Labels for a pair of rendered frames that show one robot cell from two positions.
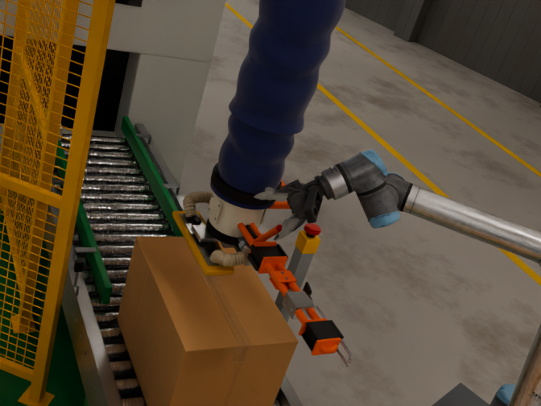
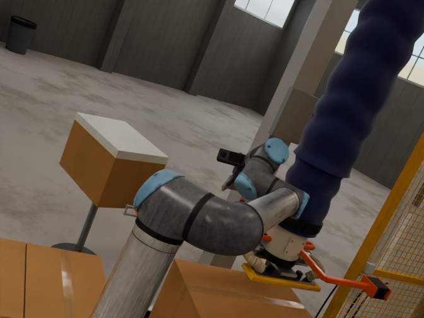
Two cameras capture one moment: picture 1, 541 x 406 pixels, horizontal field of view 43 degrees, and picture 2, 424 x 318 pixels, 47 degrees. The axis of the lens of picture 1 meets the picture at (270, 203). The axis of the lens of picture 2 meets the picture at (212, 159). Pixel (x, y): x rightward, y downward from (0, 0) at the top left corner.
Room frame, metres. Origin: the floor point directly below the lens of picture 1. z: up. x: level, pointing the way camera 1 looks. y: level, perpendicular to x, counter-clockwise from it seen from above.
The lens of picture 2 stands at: (1.82, -1.85, 1.93)
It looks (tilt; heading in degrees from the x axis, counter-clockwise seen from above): 14 degrees down; 97
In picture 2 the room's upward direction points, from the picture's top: 24 degrees clockwise
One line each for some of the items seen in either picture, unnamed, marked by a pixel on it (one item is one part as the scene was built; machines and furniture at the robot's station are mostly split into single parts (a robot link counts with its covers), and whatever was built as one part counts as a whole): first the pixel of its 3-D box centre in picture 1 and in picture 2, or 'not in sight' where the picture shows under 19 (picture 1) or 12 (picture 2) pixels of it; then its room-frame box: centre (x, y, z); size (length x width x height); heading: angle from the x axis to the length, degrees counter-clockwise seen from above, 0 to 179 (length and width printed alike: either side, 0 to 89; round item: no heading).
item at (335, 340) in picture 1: (319, 336); not in sight; (1.48, -0.24, 1.24); 0.08 x 0.07 x 0.05; 34
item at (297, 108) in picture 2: not in sight; (294, 116); (1.80, 1.08, 1.62); 0.20 x 0.05 x 0.30; 33
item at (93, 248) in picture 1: (63, 189); not in sight; (2.80, 0.97, 0.60); 1.60 x 0.11 x 0.09; 33
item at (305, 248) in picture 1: (275, 328); not in sight; (2.43, -0.19, 0.50); 0.07 x 0.07 x 1.00; 33
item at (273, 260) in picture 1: (267, 257); not in sight; (1.77, -0.04, 1.25); 0.10 x 0.08 x 0.06; 124
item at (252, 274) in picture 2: not in sight; (283, 274); (2.04, 0.02, 1.14); 0.34 x 0.10 x 0.05; 34
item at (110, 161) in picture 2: not in sight; (111, 160); (0.81, 1.23, 0.82); 0.60 x 0.40 x 0.40; 144
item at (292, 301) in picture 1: (298, 304); not in sight; (1.60, -0.17, 1.24); 0.07 x 0.07 x 0.04; 34
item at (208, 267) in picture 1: (203, 238); not in sight; (1.93, 0.18, 1.14); 0.34 x 0.10 x 0.05; 34
